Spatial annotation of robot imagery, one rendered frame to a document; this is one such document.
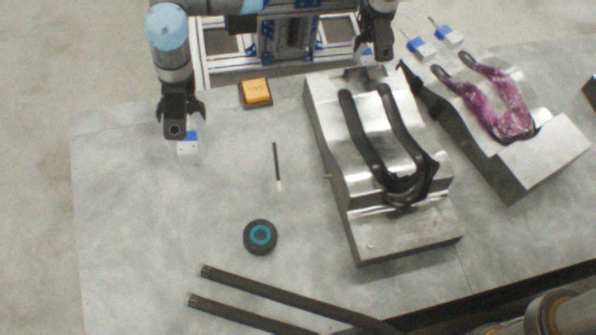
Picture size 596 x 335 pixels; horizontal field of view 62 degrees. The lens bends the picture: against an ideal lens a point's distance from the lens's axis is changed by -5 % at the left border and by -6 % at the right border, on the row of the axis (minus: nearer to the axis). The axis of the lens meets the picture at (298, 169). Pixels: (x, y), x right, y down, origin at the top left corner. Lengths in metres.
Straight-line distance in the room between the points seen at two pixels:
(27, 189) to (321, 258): 1.46
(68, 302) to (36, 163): 0.63
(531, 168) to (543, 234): 0.18
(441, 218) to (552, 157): 0.34
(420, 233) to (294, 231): 0.30
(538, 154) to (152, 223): 0.97
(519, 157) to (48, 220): 1.74
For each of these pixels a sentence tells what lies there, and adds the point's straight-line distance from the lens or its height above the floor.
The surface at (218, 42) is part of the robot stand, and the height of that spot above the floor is 0.21.
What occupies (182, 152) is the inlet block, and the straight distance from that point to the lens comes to 1.29.
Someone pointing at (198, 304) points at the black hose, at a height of 0.83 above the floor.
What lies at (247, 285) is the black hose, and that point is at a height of 0.86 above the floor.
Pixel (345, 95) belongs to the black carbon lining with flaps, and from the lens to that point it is 1.36.
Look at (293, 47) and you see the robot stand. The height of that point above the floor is 0.36.
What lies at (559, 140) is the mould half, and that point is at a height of 0.91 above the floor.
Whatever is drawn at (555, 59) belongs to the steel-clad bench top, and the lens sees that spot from 1.81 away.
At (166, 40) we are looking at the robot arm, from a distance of 0.96.
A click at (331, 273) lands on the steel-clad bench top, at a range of 1.23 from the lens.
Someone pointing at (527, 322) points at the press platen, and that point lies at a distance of 0.83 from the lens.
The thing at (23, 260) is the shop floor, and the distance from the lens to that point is 2.25.
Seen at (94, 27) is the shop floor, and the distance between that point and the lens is 2.78.
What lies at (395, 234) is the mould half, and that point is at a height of 0.86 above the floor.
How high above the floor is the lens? 1.97
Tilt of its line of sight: 62 degrees down
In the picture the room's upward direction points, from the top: 11 degrees clockwise
